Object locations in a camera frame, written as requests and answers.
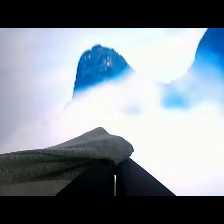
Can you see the grey shirt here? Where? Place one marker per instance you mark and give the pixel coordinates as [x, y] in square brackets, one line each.
[50, 163]

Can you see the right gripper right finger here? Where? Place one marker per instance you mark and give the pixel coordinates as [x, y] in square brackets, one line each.
[140, 181]

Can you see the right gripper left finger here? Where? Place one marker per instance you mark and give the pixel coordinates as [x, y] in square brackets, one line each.
[95, 181]

